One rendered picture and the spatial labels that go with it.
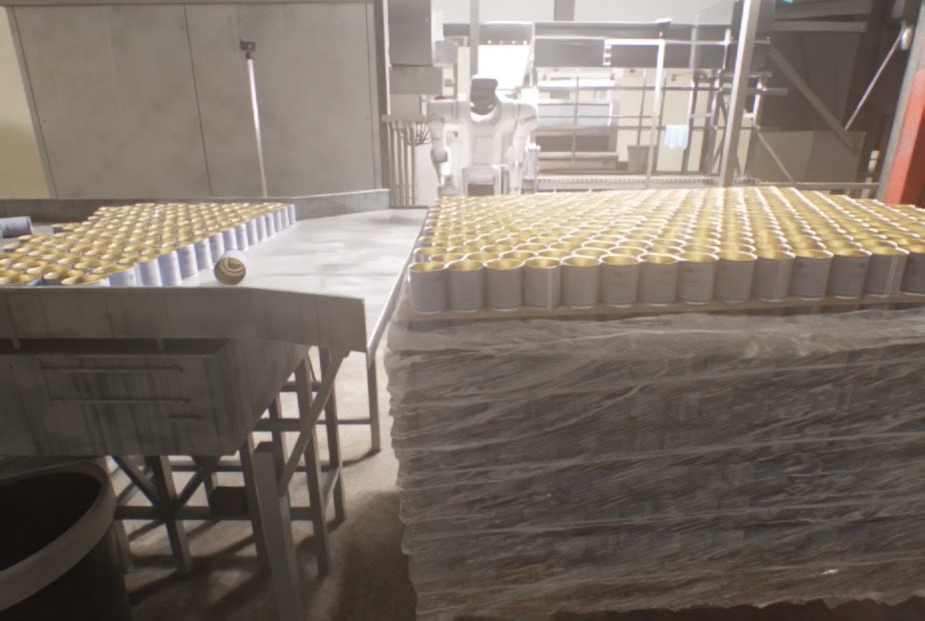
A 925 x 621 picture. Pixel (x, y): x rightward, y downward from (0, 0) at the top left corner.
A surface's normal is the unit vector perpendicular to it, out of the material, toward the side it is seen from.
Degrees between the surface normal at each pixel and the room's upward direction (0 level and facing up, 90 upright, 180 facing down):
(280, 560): 90
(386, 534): 0
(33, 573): 90
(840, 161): 90
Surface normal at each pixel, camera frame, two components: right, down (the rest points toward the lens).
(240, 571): 0.00, -0.96
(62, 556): 0.96, 0.09
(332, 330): -0.28, 0.27
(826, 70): 0.01, 0.28
